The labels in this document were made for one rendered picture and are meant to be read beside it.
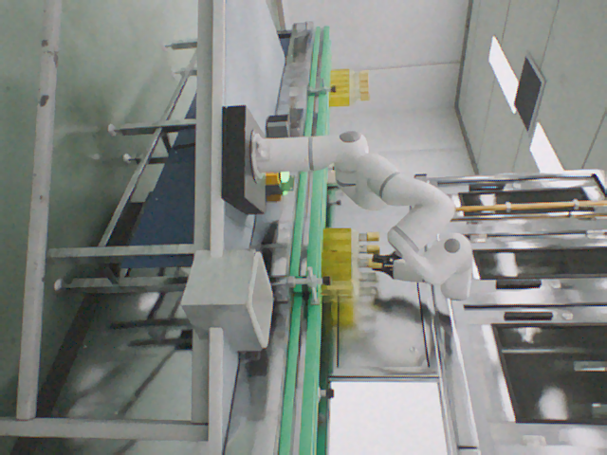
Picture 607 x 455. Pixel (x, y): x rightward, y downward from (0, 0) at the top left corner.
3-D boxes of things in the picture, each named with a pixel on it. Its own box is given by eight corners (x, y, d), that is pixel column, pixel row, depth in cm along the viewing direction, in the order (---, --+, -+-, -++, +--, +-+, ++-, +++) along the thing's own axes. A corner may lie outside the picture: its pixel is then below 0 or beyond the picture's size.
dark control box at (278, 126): (268, 144, 178) (289, 142, 177) (265, 127, 172) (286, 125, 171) (270, 132, 184) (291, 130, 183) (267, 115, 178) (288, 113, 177)
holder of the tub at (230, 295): (238, 360, 125) (266, 360, 124) (211, 304, 106) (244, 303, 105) (247, 308, 137) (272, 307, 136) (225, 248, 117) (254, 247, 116)
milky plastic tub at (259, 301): (235, 352, 121) (266, 352, 120) (213, 304, 105) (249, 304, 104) (245, 298, 133) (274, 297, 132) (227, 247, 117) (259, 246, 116)
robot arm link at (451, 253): (433, 218, 126) (395, 254, 127) (425, 189, 108) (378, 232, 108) (479, 258, 119) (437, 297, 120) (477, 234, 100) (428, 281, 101)
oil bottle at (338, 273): (296, 290, 151) (361, 289, 148) (294, 280, 147) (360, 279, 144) (298, 277, 154) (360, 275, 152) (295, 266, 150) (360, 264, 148)
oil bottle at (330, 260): (298, 276, 155) (360, 275, 152) (295, 265, 151) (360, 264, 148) (299, 263, 158) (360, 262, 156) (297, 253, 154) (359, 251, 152)
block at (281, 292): (268, 304, 137) (291, 303, 136) (263, 285, 130) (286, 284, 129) (269, 294, 140) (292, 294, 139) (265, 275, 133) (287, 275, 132)
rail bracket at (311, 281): (292, 307, 138) (333, 306, 136) (284, 273, 126) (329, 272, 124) (293, 299, 140) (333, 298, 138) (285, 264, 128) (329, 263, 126)
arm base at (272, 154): (248, 167, 118) (305, 164, 117) (248, 121, 121) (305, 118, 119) (260, 184, 134) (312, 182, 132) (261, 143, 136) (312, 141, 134)
